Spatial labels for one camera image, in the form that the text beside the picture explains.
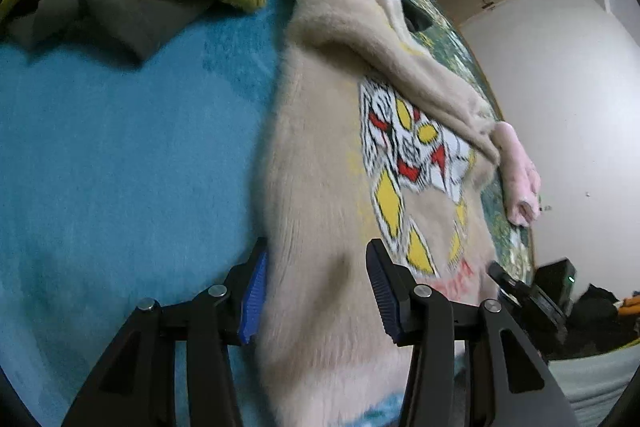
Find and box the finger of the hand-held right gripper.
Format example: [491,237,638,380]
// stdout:
[487,260,540,310]

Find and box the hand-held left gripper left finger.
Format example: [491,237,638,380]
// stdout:
[60,237,271,427]

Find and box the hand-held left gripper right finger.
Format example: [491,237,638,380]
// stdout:
[365,239,567,427]

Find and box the beige fuzzy sweater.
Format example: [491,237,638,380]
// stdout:
[247,0,503,427]

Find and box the dark clothes pile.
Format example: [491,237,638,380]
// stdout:
[567,284,640,354]

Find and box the black box device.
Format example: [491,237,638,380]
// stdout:
[534,258,577,310]

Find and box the grey cloth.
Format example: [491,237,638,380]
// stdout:
[547,346,632,427]

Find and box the orange object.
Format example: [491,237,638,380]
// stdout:
[616,293,640,317]

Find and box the pink fuzzy cloth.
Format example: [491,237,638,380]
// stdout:
[492,122,544,229]

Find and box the blue floral bed blanket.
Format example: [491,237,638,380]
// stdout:
[0,0,540,427]

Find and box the dark grey garment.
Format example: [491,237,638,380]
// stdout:
[0,0,217,62]

